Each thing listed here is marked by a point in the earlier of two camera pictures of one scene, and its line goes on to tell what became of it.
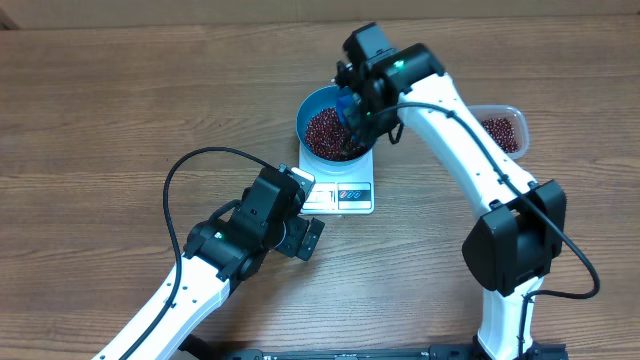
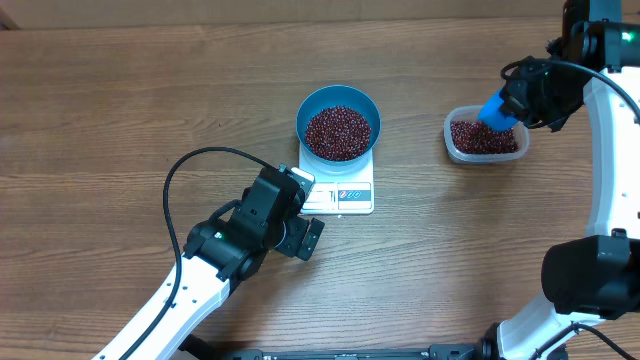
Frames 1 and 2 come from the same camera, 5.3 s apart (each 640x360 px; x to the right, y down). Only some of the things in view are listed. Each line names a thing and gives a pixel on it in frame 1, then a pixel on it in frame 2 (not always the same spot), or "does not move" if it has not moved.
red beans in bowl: x=328 y=138 does not move
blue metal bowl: x=321 y=99 does not move
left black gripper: x=291 y=245 does not move
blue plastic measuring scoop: x=344 y=99 -> x=492 y=115
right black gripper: x=359 y=117 -> x=515 y=100
